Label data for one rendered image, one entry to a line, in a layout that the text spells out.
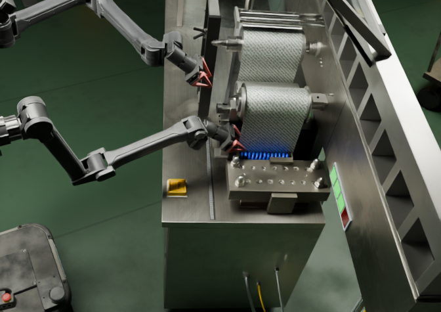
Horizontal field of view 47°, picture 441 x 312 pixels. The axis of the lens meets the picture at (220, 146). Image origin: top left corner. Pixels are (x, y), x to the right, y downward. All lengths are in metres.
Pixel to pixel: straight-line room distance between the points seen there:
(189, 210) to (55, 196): 1.36
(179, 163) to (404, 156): 1.06
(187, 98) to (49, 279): 1.08
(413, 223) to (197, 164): 1.07
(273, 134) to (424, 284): 0.91
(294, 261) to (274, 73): 0.85
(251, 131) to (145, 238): 1.25
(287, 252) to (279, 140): 0.52
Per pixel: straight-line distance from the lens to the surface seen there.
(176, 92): 2.47
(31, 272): 2.67
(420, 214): 1.35
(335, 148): 1.90
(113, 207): 3.13
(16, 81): 3.98
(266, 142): 2.05
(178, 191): 2.05
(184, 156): 2.20
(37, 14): 1.98
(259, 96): 1.91
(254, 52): 2.03
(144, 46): 1.79
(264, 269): 2.38
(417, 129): 1.46
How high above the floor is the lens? 2.57
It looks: 48 degrees down
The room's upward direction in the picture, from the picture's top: 10 degrees clockwise
